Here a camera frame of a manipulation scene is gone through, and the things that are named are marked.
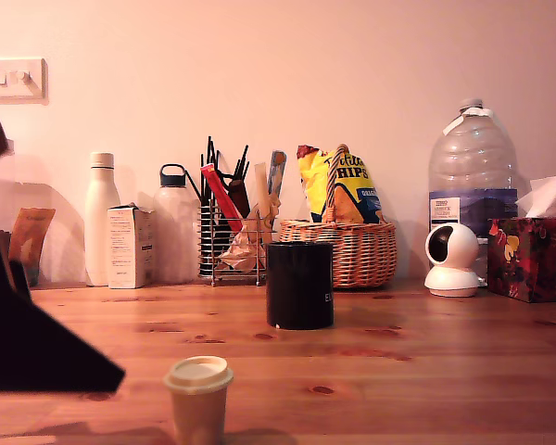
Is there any cream coffee capsule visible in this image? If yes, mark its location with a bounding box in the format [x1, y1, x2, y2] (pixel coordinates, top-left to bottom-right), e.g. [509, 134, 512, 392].
[162, 355, 235, 445]

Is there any black coffee mug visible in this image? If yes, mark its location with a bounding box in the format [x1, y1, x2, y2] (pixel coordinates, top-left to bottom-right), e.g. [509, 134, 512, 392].
[265, 240, 335, 331]

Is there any orange printed pouch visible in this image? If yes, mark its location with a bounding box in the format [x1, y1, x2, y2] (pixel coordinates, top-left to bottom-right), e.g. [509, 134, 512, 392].
[8, 207, 57, 287]

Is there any white metal bottle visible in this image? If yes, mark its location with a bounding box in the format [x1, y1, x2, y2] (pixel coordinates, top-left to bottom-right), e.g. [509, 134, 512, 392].
[83, 151, 121, 287]

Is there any white printed carton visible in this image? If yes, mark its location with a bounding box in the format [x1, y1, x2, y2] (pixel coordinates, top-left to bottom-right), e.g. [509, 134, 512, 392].
[107, 202, 158, 290]

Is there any clear bottle with dark lid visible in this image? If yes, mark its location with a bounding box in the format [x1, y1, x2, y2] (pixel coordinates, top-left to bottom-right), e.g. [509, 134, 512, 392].
[153, 162, 201, 285]

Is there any red sachet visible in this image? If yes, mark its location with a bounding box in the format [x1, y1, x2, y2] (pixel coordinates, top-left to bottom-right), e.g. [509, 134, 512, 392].
[199, 164, 245, 233]

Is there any crumpled paper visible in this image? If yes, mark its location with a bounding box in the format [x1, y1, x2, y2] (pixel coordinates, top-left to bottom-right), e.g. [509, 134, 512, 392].
[218, 226, 268, 271]

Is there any dark brown utensil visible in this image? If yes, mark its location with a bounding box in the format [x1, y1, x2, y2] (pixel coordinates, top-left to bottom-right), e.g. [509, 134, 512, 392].
[226, 178, 251, 219]

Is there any beige flat stick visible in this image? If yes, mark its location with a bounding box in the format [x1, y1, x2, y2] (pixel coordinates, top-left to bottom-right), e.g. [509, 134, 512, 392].
[253, 161, 271, 219]

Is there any blue patterned sachet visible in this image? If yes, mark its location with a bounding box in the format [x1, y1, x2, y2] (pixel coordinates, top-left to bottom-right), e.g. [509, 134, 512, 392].
[267, 150, 288, 196]

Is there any yellow tortilla chips bag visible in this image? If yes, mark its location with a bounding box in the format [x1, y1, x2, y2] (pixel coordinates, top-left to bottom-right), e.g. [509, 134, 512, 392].
[297, 145, 384, 224]

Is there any large clear water bottle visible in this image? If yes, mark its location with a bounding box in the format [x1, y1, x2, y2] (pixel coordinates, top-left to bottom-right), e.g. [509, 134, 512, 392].
[428, 96, 520, 279]

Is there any floral tissue box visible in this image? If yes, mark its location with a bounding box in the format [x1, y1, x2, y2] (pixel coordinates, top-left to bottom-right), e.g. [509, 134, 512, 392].
[486, 216, 556, 305]

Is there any white paper tissue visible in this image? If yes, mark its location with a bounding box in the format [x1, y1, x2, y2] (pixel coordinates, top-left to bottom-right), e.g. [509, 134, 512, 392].
[513, 173, 556, 220]

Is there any wire utensil holder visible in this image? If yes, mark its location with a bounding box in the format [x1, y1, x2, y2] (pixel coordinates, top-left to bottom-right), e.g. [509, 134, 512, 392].
[197, 206, 279, 287]

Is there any white wall switch plate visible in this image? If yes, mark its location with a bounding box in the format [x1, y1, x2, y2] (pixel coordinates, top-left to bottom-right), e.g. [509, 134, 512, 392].
[0, 57, 48, 106]

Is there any wicker basket with handle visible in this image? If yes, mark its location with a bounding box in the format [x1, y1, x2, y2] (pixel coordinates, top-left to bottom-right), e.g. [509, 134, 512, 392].
[277, 144, 398, 289]

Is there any small white round camera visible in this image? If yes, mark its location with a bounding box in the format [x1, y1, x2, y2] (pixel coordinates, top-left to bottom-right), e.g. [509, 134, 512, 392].
[423, 222, 487, 299]

